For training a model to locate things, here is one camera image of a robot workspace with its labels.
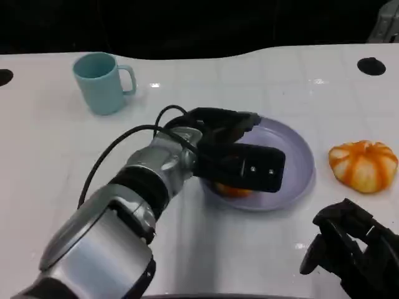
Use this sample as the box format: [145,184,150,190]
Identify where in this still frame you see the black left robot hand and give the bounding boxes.
[183,107,261,149]

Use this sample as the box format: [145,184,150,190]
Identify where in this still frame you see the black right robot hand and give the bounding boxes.
[299,198,399,299]

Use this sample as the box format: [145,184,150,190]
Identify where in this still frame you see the orange white toy bread roll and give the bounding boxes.
[328,140,399,194]
[214,182,254,199]

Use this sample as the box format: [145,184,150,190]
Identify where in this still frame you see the lilac plate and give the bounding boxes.
[199,116,316,212]

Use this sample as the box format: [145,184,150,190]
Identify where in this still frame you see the pale green mug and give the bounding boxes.
[72,52,138,116]

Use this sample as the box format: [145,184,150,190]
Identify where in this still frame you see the light grey machine part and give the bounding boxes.
[367,0,399,43]

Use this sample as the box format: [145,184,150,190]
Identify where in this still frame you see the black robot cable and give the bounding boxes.
[154,105,200,147]
[77,123,166,208]

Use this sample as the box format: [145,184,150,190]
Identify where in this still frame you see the black table cable hole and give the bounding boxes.
[0,69,14,88]
[357,57,387,76]

